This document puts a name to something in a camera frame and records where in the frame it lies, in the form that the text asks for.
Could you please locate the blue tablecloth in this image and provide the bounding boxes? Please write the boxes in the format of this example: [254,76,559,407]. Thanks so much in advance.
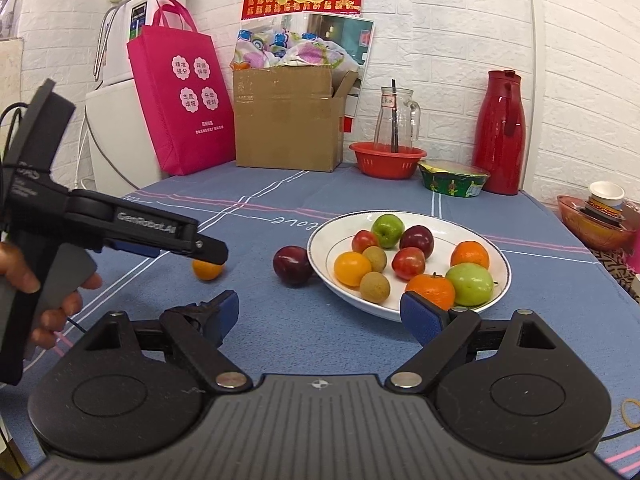
[1,165,639,477]

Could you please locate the brown longan in plate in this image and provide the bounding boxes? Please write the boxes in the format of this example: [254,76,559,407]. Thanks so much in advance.
[362,246,387,273]

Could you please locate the person's left hand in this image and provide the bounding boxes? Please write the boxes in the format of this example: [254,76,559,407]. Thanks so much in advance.
[1,242,82,349]

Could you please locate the white paper cup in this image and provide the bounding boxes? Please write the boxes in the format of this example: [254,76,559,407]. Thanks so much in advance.
[588,180,626,209]

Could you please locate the yellow orange in plate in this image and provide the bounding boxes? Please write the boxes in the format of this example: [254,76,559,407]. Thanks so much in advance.
[333,252,372,288]

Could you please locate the dark plum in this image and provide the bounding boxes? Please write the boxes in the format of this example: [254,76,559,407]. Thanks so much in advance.
[399,226,435,259]
[272,246,314,287]

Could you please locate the orange at plate back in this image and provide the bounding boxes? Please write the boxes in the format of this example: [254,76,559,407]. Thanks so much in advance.
[450,240,490,270]

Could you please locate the pink tote bag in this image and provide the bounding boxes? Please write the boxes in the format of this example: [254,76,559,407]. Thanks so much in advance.
[127,0,235,176]

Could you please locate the red thermos jug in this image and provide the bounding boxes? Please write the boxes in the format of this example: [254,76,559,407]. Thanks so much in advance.
[472,70,526,195]

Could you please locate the cardboard box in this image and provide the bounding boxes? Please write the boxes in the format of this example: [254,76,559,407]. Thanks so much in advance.
[233,66,357,172]

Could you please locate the small red fruit in plate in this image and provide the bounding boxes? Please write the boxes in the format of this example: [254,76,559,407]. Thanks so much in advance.
[352,230,380,254]

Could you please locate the floral cloth in box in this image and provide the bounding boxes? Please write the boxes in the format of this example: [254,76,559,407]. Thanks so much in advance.
[230,27,360,73]

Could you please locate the brown tray with cups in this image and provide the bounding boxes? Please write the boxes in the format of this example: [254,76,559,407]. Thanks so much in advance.
[556,195,637,252]

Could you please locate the glass pitcher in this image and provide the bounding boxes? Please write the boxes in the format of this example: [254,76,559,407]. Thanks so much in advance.
[373,86,421,153]

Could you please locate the dark plum near plate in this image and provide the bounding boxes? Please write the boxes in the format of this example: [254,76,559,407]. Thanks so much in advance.
[272,246,314,287]

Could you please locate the red plastic basket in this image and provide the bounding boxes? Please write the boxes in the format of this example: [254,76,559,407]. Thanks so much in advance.
[349,142,426,180]

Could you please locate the green foil bowl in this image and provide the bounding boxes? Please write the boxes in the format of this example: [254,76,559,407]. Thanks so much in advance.
[418,160,490,198]

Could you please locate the orange tangerine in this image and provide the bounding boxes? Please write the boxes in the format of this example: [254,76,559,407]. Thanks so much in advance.
[191,260,224,282]

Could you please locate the white plate with rim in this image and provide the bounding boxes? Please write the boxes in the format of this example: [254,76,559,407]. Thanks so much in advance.
[307,210,513,322]

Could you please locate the red plum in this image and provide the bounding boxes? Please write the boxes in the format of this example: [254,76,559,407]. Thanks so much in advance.
[392,247,426,281]

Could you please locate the white appliance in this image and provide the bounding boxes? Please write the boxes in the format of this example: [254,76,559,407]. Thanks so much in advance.
[85,0,186,196]

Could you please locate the brown longan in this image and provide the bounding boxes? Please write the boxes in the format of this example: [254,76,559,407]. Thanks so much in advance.
[362,246,387,273]
[359,271,390,304]

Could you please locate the pale green apple in plate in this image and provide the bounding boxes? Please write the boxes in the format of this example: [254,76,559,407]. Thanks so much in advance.
[445,262,494,308]

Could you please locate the dark plum front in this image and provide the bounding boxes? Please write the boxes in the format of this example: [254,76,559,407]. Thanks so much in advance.
[399,226,435,259]

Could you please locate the black straw in pitcher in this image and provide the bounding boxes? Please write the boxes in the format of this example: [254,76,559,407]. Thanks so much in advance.
[390,78,399,153]

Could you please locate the large tangerine in plate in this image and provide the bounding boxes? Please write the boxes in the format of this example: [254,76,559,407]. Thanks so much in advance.
[405,273,456,311]

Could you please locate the black cable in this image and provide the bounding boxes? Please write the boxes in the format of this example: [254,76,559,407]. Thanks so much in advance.
[0,102,30,181]

